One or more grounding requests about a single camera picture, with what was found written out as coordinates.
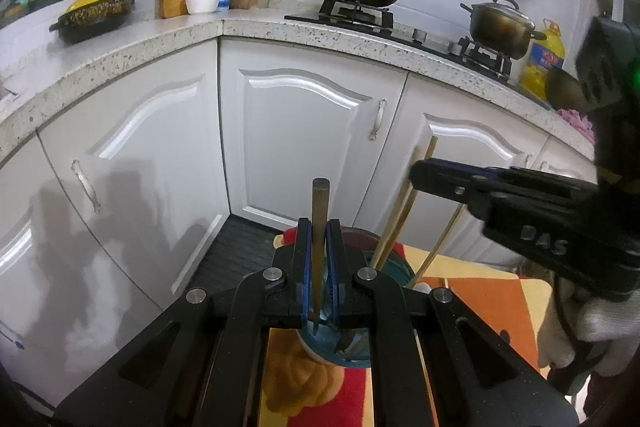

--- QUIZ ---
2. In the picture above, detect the person's right hand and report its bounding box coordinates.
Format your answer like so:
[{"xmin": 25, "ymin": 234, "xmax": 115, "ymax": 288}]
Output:
[{"xmin": 537, "ymin": 278, "xmax": 640, "ymax": 379}]

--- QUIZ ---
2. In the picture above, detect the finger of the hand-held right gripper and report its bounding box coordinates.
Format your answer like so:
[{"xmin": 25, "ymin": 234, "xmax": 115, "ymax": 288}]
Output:
[
  {"xmin": 409, "ymin": 165, "xmax": 522, "ymax": 219},
  {"xmin": 415, "ymin": 159, "xmax": 599, "ymax": 196}
]

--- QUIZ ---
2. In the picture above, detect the black clay pot yellow lid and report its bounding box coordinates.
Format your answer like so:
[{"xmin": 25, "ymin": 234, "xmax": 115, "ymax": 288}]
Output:
[{"xmin": 48, "ymin": 0, "xmax": 136, "ymax": 45}]

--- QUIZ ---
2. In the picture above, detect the steel pot with lid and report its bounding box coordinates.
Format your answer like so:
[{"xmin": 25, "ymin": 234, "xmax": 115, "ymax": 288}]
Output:
[{"xmin": 460, "ymin": 0, "xmax": 548, "ymax": 60}]

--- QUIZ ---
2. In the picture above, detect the long wooden-handled utensil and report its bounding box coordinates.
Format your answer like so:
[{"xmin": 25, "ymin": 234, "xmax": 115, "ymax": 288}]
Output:
[{"xmin": 378, "ymin": 136, "xmax": 439, "ymax": 269}]

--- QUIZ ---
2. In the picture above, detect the speckled stone countertop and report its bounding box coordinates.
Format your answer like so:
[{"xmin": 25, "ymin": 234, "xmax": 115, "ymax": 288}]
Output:
[{"xmin": 0, "ymin": 4, "xmax": 601, "ymax": 158}]

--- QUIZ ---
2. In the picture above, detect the black ribbed floor mat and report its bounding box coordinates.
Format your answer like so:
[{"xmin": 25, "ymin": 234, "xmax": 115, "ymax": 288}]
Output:
[{"xmin": 190, "ymin": 214, "xmax": 296, "ymax": 308}]

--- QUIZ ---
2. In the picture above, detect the yellow cooking oil bottle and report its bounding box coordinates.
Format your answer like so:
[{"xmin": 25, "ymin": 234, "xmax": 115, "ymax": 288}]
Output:
[{"xmin": 519, "ymin": 18, "xmax": 566, "ymax": 100}]

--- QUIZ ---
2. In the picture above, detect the teal transparent utensil holder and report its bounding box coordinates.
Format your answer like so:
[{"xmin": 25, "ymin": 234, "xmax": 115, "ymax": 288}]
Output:
[{"xmin": 294, "ymin": 227, "xmax": 417, "ymax": 367}]

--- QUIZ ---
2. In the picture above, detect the black gas stove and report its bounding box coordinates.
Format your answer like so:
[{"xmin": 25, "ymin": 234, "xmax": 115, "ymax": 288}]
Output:
[{"xmin": 284, "ymin": 0, "xmax": 516, "ymax": 82}]

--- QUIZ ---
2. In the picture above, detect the dark metal bowl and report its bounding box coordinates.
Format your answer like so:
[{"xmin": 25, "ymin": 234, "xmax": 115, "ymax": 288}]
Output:
[{"xmin": 544, "ymin": 69, "xmax": 588, "ymax": 110}]

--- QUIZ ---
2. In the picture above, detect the orange yellow red patterned blanket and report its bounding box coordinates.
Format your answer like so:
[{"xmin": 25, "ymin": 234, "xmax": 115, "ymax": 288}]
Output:
[{"xmin": 260, "ymin": 227, "xmax": 556, "ymax": 427}]

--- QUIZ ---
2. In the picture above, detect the white cabinet door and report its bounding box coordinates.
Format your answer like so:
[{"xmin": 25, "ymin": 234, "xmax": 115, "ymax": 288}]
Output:
[
  {"xmin": 400, "ymin": 74, "xmax": 551, "ymax": 270},
  {"xmin": 539, "ymin": 134, "xmax": 601, "ymax": 180},
  {"xmin": 0, "ymin": 133, "xmax": 168, "ymax": 388},
  {"xmin": 219, "ymin": 37, "xmax": 408, "ymax": 233},
  {"xmin": 37, "ymin": 39, "xmax": 232, "ymax": 308}
]

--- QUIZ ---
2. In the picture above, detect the white bowl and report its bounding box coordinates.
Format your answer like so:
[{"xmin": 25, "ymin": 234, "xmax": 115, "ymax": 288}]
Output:
[{"xmin": 185, "ymin": 0, "xmax": 222, "ymax": 15}]

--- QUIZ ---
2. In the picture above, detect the thin gold-coloured utensil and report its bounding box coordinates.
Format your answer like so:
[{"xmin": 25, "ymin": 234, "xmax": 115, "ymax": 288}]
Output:
[{"xmin": 412, "ymin": 204, "xmax": 465, "ymax": 285}]

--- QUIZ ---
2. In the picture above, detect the dark brown-handled utensil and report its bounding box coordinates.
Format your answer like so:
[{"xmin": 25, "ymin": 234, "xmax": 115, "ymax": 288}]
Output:
[{"xmin": 309, "ymin": 178, "xmax": 331, "ymax": 325}]

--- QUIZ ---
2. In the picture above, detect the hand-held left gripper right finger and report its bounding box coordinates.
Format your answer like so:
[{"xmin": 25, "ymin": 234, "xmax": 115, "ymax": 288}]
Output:
[{"xmin": 326, "ymin": 217, "xmax": 578, "ymax": 427}]

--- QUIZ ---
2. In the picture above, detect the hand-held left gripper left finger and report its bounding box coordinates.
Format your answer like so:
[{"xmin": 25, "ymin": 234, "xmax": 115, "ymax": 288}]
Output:
[{"xmin": 52, "ymin": 217, "xmax": 314, "ymax": 427}]

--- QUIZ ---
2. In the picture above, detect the pink cloth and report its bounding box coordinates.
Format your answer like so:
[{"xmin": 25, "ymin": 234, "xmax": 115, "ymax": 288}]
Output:
[{"xmin": 557, "ymin": 107, "xmax": 596, "ymax": 142}]

